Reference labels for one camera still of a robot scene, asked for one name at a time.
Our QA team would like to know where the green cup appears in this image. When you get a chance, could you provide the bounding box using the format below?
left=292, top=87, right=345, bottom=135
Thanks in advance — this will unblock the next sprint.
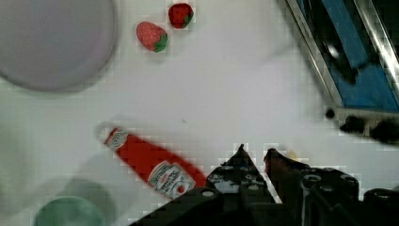
left=32, top=196, right=106, bottom=226

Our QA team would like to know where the dark red toy strawberry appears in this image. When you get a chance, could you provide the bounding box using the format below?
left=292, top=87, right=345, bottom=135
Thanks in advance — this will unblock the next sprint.
left=168, top=3, right=194, bottom=29

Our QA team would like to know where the light red toy strawberry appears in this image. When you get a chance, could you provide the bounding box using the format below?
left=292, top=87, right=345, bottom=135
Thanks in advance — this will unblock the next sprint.
left=136, top=22, right=168, bottom=53

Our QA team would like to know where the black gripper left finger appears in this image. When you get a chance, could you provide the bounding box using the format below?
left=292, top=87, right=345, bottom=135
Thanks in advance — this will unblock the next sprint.
left=206, top=144, right=281, bottom=203

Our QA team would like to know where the black toaster oven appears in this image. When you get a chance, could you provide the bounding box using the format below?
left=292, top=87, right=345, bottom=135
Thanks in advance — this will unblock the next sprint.
left=285, top=0, right=399, bottom=146

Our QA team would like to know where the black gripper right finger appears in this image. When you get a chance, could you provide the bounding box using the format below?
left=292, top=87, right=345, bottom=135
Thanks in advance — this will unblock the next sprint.
left=263, top=148, right=359, bottom=226

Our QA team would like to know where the purple round plate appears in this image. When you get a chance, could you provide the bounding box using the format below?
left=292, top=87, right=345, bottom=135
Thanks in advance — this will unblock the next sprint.
left=0, top=0, right=118, bottom=91

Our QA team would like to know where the red ketchup bottle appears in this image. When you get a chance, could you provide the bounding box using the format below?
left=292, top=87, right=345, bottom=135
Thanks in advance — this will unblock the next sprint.
left=96, top=123, right=206, bottom=200

